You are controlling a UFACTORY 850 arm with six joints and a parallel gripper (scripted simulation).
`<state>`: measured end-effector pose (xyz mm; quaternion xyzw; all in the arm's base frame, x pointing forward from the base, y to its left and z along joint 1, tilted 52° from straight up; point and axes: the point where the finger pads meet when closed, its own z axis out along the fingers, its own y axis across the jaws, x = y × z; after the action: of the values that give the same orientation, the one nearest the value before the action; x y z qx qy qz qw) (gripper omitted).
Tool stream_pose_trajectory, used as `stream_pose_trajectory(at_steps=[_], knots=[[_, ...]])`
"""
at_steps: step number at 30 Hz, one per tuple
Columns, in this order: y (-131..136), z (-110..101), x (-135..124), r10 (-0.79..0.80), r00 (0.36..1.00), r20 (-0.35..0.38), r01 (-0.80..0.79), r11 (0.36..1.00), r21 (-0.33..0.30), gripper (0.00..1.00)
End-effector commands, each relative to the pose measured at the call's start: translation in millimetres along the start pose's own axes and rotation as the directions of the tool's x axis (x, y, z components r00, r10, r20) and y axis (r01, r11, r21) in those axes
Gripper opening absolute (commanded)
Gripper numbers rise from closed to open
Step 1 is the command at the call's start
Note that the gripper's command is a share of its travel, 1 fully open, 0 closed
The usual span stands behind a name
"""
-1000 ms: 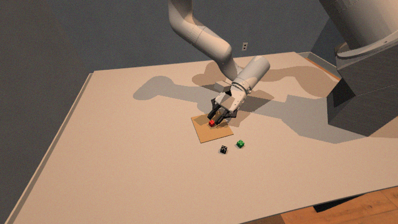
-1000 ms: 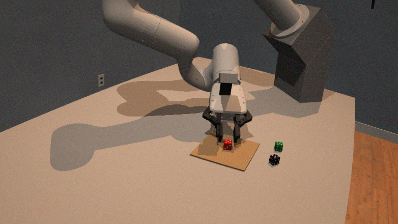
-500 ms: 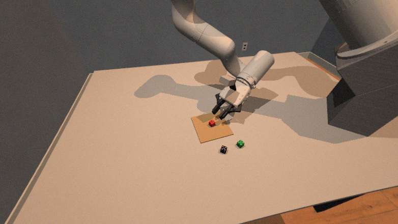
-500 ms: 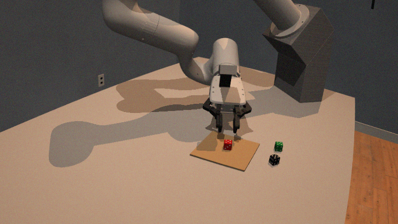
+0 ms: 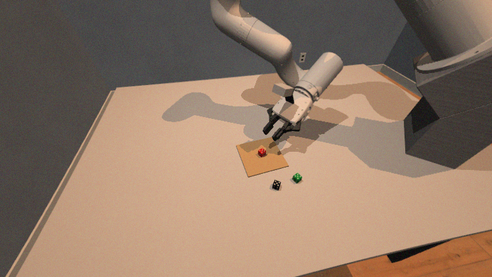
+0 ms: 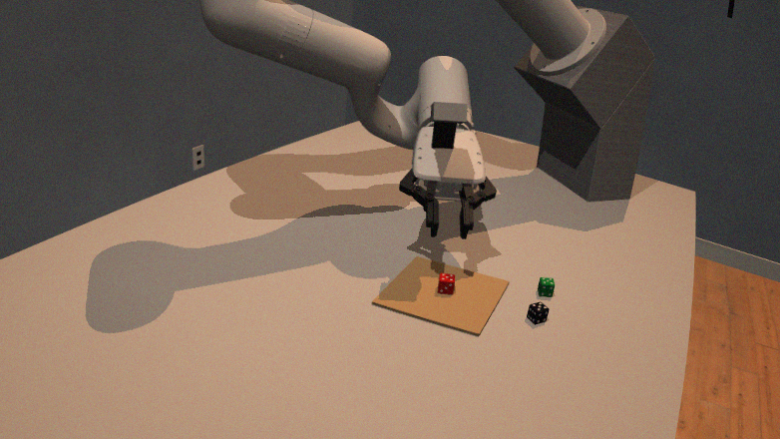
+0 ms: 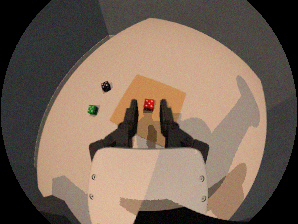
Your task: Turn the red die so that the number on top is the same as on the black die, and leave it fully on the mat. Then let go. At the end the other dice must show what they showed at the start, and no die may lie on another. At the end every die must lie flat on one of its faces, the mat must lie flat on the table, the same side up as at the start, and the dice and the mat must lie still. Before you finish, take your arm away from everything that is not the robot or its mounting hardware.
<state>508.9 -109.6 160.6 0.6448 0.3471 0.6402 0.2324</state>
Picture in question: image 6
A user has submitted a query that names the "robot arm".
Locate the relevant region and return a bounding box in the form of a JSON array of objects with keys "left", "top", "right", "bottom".
[{"left": 199, "top": 0, "right": 606, "bottom": 150}]

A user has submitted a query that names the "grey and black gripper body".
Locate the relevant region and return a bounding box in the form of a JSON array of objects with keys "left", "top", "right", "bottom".
[{"left": 411, "top": 122, "right": 486, "bottom": 202}]

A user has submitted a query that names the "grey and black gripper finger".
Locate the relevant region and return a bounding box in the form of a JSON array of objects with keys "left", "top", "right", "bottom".
[
  {"left": 459, "top": 177, "right": 497, "bottom": 239},
  {"left": 399, "top": 169, "right": 439, "bottom": 237}
]

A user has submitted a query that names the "green die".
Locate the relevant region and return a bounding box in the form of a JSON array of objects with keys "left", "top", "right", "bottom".
[{"left": 538, "top": 277, "right": 555, "bottom": 297}]

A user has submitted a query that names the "black die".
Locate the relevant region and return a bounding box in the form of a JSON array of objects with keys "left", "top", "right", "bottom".
[{"left": 527, "top": 302, "right": 549, "bottom": 324}]

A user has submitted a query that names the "tan flat mat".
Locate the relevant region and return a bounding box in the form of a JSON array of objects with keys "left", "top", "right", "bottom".
[{"left": 372, "top": 256, "right": 509, "bottom": 336}]

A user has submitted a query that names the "red die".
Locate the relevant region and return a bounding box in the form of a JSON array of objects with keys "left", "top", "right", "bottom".
[{"left": 438, "top": 273, "right": 455, "bottom": 294}]

